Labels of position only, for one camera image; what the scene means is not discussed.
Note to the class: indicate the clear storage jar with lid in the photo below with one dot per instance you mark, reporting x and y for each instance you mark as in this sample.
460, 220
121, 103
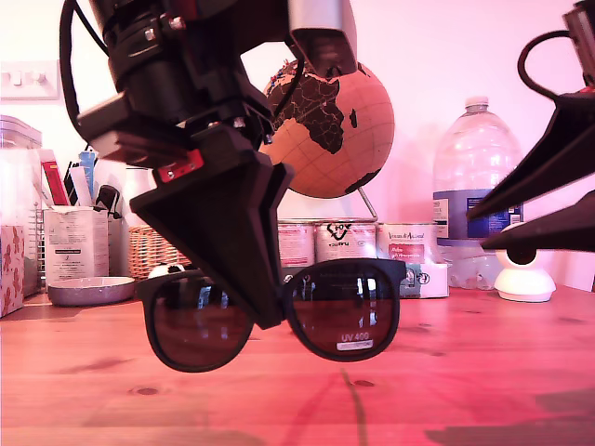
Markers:
16, 186

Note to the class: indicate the red and white tube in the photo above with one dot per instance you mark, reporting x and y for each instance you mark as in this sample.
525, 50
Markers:
53, 181

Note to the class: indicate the tin can with pale label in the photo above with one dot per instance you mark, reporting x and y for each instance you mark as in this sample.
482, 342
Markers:
297, 244

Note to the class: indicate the panda plush toy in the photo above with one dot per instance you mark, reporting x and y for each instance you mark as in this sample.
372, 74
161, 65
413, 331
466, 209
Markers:
162, 270

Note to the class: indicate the white insulated bottle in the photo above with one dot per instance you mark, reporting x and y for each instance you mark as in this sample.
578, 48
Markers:
138, 181

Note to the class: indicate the grey shallow bowl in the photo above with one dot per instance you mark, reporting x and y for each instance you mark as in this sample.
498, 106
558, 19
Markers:
88, 290

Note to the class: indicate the white carton pen holder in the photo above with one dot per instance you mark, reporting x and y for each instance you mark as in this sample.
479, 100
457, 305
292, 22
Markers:
74, 251

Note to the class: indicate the large clear water bottle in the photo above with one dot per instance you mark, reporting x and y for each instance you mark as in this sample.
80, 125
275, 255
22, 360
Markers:
474, 153

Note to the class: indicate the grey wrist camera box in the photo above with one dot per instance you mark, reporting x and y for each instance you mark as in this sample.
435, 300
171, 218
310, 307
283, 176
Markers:
321, 23

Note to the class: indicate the black sunglasses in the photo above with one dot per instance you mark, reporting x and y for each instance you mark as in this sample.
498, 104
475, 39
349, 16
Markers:
344, 316

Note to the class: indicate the small white round camera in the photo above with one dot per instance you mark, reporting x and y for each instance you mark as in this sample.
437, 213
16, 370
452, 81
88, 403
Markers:
525, 284

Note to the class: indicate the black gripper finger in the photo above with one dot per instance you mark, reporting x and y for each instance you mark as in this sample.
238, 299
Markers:
275, 195
562, 227
558, 148

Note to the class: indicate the cork globe on metal stand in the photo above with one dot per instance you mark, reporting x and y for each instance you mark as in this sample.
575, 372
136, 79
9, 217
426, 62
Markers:
353, 139

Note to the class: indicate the black clip object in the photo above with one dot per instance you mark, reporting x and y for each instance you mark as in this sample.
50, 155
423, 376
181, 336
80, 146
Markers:
108, 197

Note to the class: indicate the black pen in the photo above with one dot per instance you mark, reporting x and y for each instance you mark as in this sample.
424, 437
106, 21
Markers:
70, 186

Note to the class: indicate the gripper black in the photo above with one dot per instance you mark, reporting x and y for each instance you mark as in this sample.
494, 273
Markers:
162, 93

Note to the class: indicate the white wall switch plate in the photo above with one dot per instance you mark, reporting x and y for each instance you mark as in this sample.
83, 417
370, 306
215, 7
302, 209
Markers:
32, 79

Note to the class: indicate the flat grey game box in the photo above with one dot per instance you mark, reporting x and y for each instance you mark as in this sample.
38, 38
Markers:
432, 279

